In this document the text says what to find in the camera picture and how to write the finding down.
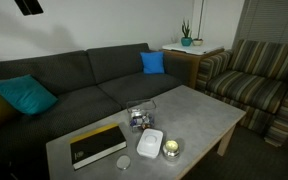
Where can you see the white container lid with button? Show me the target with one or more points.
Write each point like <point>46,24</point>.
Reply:
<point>150,143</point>

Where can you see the clear plastic container with candy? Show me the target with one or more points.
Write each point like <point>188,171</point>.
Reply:
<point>141,114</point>

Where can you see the round glass candle lid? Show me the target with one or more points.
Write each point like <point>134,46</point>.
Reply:
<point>123,162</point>

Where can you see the blue square cushion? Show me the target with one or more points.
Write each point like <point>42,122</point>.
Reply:
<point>153,62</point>

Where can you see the wooden side table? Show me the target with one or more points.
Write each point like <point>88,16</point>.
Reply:
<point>192,63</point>

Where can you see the grey concrete coffee table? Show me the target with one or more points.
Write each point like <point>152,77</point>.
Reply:
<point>196,121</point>

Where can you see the dark grey fabric sofa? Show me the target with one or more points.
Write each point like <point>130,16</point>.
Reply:
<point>89,85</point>

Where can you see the candle in silver glass jar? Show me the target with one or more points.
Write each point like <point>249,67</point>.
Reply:
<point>171,150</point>

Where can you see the teal pot with plant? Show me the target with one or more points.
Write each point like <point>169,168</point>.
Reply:
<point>186,40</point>

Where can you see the small white plant pot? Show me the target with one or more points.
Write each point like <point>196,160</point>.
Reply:
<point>197,42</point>

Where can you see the black and yellow book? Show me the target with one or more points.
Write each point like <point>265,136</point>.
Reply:
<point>96,144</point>

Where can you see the teal cushion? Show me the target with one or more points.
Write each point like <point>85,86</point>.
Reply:
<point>27,95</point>

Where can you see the striped armchair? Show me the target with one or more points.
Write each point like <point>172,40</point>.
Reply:
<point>254,78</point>

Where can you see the window blinds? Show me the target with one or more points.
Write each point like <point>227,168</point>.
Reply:
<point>263,20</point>

